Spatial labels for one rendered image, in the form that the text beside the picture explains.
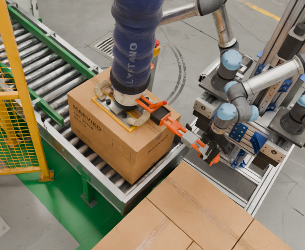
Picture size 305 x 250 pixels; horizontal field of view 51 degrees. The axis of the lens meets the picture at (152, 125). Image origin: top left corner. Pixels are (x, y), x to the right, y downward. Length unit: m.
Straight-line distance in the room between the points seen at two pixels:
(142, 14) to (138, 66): 0.30
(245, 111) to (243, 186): 1.32
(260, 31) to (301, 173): 2.16
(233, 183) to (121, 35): 1.63
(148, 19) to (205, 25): 3.07
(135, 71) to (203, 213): 1.02
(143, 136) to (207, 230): 0.72
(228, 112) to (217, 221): 0.92
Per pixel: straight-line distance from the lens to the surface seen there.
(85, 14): 4.37
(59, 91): 2.63
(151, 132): 1.88
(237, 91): 1.57
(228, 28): 2.01
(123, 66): 1.65
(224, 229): 2.15
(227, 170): 2.76
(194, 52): 4.00
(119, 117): 1.90
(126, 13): 1.45
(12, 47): 1.76
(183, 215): 2.11
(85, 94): 2.04
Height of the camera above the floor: 2.46
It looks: 52 degrees down
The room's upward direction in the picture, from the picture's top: 12 degrees clockwise
